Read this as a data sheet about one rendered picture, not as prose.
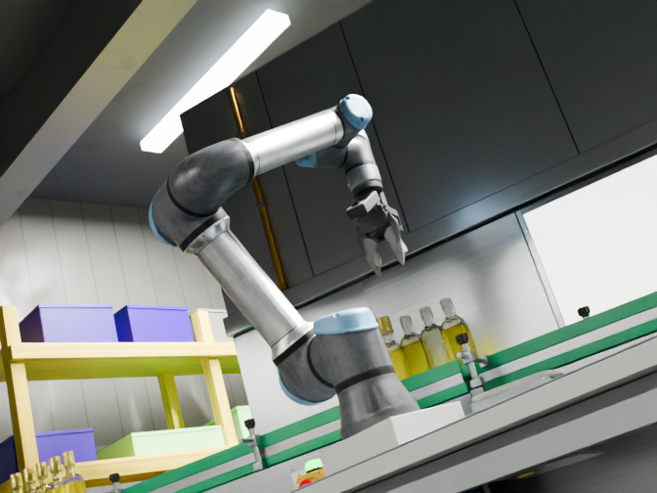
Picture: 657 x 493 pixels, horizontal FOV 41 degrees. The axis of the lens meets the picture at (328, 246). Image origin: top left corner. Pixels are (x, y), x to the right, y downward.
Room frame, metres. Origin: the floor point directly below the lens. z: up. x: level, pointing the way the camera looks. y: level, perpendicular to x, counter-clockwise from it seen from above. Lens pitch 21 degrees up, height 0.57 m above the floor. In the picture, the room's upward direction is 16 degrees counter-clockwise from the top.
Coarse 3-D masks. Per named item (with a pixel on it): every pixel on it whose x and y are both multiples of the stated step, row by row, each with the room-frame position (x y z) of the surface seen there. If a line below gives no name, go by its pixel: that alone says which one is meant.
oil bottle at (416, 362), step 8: (408, 336) 2.15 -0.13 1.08; (416, 336) 2.14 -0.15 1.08; (400, 344) 2.16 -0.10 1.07; (408, 344) 2.15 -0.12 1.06; (416, 344) 2.14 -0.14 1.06; (408, 352) 2.15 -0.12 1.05; (416, 352) 2.14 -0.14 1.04; (408, 360) 2.15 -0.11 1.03; (416, 360) 2.14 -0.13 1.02; (424, 360) 2.14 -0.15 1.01; (408, 368) 2.15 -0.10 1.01; (416, 368) 2.14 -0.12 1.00; (424, 368) 2.14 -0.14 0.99
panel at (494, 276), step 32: (640, 160) 2.01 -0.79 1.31; (512, 224) 2.15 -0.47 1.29; (416, 256) 2.27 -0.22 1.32; (448, 256) 2.23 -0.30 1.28; (480, 256) 2.20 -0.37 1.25; (512, 256) 2.16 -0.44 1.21; (384, 288) 2.31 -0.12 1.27; (416, 288) 2.28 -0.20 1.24; (448, 288) 2.24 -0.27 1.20; (480, 288) 2.21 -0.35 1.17; (512, 288) 2.18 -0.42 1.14; (544, 288) 2.15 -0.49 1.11; (416, 320) 2.29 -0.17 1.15; (480, 320) 2.22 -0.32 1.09; (512, 320) 2.19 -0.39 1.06; (544, 320) 2.16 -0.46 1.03; (480, 352) 2.23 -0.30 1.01
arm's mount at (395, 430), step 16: (400, 416) 1.50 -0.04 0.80; (416, 416) 1.53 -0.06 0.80; (432, 416) 1.56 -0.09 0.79; (448, 416) 1.59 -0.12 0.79; (464, 416) 1.62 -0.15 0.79; (368, 432) 1.52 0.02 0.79; (384, 432) 1.50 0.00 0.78; (400, 432) 1.49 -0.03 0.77; (416, 432) 1.52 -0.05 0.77; (336, 448) 1.58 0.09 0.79; (352, 448) 1.56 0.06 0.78; (368, 448) 1.53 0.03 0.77; (384, 448) 1.51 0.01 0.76; (336, 464) 1.59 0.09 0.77; (352, 464) 1.56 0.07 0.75
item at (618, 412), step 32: (640, 384) 1.21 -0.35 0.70; (576, 416) 1.29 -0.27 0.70; (608, 416) 1.25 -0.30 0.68; (640, 416) 1.22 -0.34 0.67; (480, 448) 1.41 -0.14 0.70; (512, 448) 1.37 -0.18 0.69; (544, 448) 1.33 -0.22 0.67; (576, 448) 1.30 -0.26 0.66; (384, 480) 1.56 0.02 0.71; (416, 480) 1.51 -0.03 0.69; (448, 480) 1.47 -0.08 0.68; (480, 480) 1.42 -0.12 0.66
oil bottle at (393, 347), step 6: (390, 342) 2.17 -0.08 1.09; (396, 342) 2.17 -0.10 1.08; (390, 348) 2.17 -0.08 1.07; (396, 348) 2.16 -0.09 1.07; (390, 354) 2.17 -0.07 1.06; (396, 354) 2.16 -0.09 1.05; (396, 360) 2.16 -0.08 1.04; (402, 360) 2.16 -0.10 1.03; (396, 366) 2.17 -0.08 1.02; (402, 366) 2.16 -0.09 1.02; (396, 372) 2.17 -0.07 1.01; (402, 372) 2.16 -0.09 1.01; (402, 378) 2.16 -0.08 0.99
